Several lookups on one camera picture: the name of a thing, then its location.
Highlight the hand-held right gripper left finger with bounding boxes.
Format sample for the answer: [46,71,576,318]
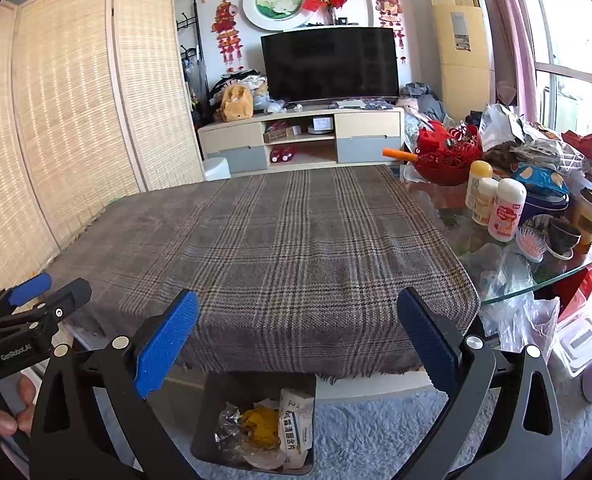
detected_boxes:
[30,289,200,480]

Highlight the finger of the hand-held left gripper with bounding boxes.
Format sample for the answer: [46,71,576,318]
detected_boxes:
[0,272,53,320]
[3,279,93,342]

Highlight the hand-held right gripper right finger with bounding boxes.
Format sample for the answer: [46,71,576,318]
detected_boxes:
[391,287,563,480]

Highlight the dark grey trash bin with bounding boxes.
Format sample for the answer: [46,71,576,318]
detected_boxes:
[190,371,317,477]

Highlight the clear plastic bag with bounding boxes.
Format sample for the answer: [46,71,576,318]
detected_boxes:
[213,402,257,461]

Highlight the yellow envelope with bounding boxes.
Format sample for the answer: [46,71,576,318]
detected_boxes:
[238,406,281,448]

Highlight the white cardboard medicine box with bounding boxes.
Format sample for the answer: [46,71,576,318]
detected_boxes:
[278,388,315,470]

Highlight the translucent plastic bag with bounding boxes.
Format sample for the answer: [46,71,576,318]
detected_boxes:
[476,247,561,356]

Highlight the light grey shag rug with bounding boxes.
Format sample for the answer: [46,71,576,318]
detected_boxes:
[171,385,592,480]

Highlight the pink hairbrush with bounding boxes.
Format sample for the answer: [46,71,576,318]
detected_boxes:
[516,225,548,263]

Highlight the small white bottle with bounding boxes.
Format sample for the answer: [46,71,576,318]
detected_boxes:
[472,177,499,227]

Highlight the white lidded storage box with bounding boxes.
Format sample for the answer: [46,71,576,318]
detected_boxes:
[551,300,592,378]

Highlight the pink label white bottle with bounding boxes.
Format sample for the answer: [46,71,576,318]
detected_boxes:
[487,178,527,243]

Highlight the grey plaid tablecloth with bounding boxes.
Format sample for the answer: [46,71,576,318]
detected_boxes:
[40,164,481,386]

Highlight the woven folding screen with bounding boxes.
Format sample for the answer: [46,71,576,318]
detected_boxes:
[0,0,204,291]

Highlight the red storage box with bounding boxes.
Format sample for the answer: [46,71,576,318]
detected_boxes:
[556,255,592,311]

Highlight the yellow cap white bottle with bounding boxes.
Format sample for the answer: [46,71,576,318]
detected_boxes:
[466,160,494,211]

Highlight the black cup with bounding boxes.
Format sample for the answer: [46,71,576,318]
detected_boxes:
[547,217,583,261]

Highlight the blue round tin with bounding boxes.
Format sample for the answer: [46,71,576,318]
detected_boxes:
[521,192,572,226]

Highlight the red openwork basket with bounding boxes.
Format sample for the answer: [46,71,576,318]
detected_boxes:
[415,120,484,187]

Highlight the white plastic stool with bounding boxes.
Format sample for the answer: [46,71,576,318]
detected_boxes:
[203,156,233,182]

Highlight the blue chips bag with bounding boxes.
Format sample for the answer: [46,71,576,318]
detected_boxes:
[513,161,571,198]

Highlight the brown paper cup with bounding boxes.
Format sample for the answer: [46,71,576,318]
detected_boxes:
[571,187,592,253]

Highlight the beige grey television cabinet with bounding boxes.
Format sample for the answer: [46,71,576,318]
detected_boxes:
[197,106,405,177]

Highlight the silver snack bags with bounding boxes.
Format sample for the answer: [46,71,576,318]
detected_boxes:
[513,132,577,171]

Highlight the white plastic bag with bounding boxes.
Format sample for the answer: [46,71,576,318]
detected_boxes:
[478,104,527,153]

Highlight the small cardboard boxes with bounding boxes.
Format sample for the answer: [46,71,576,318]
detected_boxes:
[263,127,301,144]

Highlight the pile of clothes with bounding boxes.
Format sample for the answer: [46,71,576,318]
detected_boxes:
[401,81,449,126]

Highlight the yellow plush backpack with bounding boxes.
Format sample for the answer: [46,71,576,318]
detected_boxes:
[219,84,254,123]

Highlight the black coat rack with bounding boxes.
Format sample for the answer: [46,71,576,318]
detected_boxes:
[173,0,209,116]

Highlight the black flat television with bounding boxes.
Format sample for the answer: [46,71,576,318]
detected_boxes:
[261,26,401,104]

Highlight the beige standing air conditioner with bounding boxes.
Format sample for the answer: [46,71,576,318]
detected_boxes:
[424,0,496,108]

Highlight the red hanging fish ornament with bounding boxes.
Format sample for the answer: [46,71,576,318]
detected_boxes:
[212,0,245,71]

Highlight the pink curtain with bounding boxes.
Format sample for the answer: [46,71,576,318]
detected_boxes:
[478,0,544,126]

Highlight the red hanging doll ornament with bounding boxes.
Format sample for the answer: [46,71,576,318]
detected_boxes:
[371,0,407,63]

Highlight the window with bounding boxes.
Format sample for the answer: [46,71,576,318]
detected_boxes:
[513,0,592,136]

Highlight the round white wall plate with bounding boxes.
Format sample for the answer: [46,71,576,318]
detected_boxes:
[242,0,317,32]

